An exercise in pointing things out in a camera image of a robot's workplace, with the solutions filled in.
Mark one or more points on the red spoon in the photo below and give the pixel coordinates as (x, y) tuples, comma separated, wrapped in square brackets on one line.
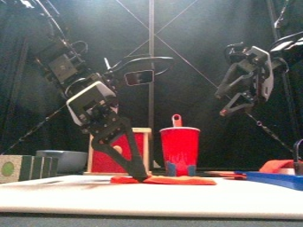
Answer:
[(177, 121)]

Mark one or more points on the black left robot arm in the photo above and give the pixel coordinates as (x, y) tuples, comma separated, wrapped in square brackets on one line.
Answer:
[(61, 66)]

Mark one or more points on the wooden box red drawer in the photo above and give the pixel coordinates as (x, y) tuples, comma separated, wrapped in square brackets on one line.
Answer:
[(105, 164)]

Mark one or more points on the red plastic cup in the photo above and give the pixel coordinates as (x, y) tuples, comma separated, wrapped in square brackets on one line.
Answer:
[(180, 147)]

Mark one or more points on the red dough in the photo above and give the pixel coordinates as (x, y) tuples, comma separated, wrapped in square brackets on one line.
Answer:
[(182, 180)]

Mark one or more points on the white cutting board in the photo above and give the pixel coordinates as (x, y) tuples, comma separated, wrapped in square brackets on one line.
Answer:
[(150, 198)]

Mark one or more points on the light blue bowl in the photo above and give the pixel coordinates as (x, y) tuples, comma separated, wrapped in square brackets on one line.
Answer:
[(69, 161)]

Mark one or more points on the metal frame pole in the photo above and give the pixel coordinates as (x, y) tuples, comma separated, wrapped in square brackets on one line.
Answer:
[(152, 29)]

